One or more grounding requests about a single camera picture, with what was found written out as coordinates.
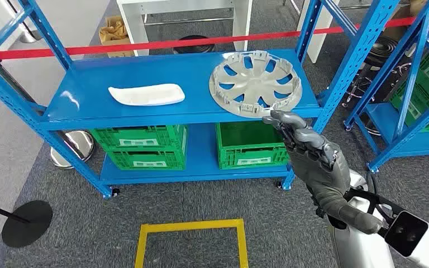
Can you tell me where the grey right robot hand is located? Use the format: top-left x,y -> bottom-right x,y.
261,109 -> 385,236

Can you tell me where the grey plastic wheel hubcap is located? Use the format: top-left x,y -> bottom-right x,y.
208,50 -> 303,119

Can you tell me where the blue metal shelf rack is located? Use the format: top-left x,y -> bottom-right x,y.
0,0 -> 401,200
344,0 -> 429,174

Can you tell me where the white plastic car part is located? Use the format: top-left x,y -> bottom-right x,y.
108,83 -> 186,107

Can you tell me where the white table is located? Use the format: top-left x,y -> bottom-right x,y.
116,0 -> 254,57
296,0 -> 341,64

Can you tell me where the black stool with chrome base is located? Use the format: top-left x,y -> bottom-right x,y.
342,35 -> 411,136

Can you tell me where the black round stool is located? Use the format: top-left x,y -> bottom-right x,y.
173,35 -> 216,54

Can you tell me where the red barrier belt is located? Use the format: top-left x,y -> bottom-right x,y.
0,11 -> 429,61

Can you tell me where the chrome stanchion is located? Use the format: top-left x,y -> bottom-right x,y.
0,53 -> 96,170

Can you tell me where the cardboard box with paper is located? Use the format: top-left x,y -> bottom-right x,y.
98,15 -> 136,58

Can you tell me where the black stanchion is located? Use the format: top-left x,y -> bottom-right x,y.
0,199 -> 54,248

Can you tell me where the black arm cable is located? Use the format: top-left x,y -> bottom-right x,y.
366,170 -> 395,223

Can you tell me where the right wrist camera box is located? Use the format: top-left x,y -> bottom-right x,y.
384,210 -> 429,268

